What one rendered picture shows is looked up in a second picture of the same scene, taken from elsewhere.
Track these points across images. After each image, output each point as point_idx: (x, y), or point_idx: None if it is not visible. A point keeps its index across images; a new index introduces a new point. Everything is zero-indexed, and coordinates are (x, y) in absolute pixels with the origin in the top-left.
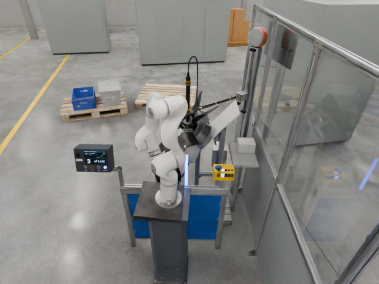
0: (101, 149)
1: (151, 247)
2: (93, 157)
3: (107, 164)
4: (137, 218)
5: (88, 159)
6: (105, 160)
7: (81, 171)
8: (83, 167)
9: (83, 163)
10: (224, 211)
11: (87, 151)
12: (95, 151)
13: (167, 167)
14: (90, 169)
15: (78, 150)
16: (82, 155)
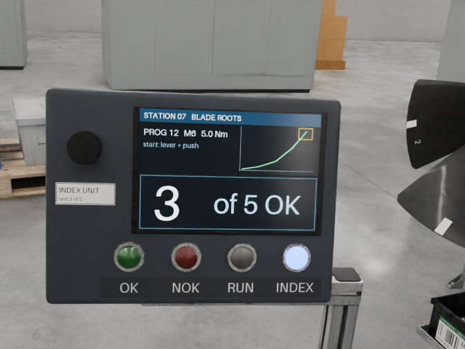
0: (287, 97)
1: None
2: (215, 169)
3: (316, 235)
4: None
5: (169, 190)
6: (304, 194)
7: (89, 301)
8: (115, 263)
9: (120, 222)
10: None
11: (171, 112)
12: (236, 118)
13: None
14: (170, 283)
15: (93, 106)
16: (120, 154)
